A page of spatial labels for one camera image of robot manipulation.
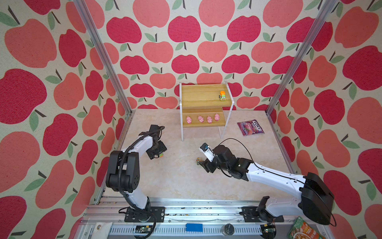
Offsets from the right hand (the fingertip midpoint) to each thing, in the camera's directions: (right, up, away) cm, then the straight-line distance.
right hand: (206, 156), depth 81 cm
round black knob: (+7, -27, -19) cm, 34 cm away
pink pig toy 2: (+3, +21, +12) cm, 24 cm away
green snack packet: (+45, -32, -12) cm, 56 cm away
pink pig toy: (+8, +23, +13) cm, 27 cm away
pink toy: (-10, +21, +12) cm, 26 cm away
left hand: (-26, 0, +13) cm, 29 cm away
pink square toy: (-2, +21, +12) cm, 24 cm away
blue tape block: (-7, -31, -11) cm, 34 cm away
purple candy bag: (+36, +16, +27) cm, 47 cm away
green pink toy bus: (-4, -4, +11) cm, 13 cm away
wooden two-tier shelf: (-1, +28, -3) cm, 28 cm away
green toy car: (-28, -2, +14) cm, 31 cm away
